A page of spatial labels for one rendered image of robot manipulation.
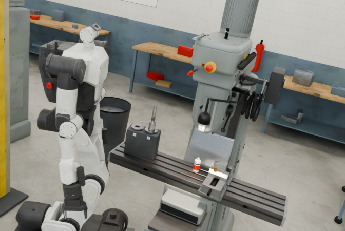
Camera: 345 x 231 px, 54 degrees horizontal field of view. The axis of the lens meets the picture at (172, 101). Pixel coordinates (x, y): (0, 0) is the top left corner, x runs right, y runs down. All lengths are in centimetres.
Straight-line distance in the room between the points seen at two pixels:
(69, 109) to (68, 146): 19
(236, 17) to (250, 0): 12
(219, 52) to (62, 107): 83
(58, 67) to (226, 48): 83
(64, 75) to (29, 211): 101
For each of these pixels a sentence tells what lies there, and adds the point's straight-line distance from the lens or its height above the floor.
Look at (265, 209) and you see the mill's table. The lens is 221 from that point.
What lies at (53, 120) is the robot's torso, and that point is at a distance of 188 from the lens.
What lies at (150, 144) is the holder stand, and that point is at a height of 109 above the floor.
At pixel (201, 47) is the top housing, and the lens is 182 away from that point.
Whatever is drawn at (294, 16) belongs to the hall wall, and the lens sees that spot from 616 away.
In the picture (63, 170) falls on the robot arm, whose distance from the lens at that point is 171.
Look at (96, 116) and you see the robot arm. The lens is 208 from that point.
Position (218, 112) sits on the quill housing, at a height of 147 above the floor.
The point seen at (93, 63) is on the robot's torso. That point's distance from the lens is 164.
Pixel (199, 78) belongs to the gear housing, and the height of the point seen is 165.
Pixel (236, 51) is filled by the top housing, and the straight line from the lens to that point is 180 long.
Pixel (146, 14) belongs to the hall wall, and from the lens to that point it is 684.
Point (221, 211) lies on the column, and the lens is 292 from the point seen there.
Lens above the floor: 219
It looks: 21 degrees down
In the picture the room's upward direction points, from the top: 10 degrees clockwise
